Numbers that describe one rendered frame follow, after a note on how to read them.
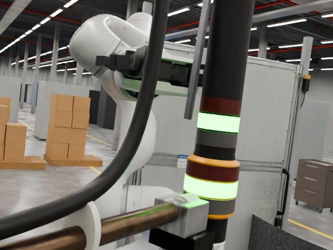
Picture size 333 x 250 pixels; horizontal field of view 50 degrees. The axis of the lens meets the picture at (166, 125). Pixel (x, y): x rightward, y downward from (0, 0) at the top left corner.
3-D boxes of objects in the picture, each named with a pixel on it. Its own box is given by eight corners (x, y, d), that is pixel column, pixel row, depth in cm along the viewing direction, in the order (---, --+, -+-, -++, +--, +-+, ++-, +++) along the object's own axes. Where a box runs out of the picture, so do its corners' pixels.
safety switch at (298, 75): (295, 106, 241) (300, 72, 240) (291, 106, 245) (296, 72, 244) (305, 108, 244) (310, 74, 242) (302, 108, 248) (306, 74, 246)
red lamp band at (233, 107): (228, 115, 27) (230, 98, 27) (191, 110, 29) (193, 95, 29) (247, 117, 29) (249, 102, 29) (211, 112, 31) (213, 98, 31)
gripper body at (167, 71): (171, 103, 55) (200, 106, 45) (105, 94, 52) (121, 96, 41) (177, 55, 55) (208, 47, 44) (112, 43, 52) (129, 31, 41)
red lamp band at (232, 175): (223, 184, 26) (225, 168, 26) (175, 172, 29) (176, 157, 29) (247, 179, 30) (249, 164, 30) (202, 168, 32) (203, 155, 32)
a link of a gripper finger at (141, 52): (133, 79, 42) (148, 77, 36) (106, 75, 41) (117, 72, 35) (136, 52, 42) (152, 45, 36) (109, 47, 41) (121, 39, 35)
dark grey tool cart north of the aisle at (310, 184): (324, 215, 635) (331, 165, 630) (292, 204, 691) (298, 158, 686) (338, 214, 661) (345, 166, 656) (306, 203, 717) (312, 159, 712)
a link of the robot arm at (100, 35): (112, -11, 80) (86, 15, 53) (166, 36, 85) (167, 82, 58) (88, 20, 83) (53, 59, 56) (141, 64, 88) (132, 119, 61)
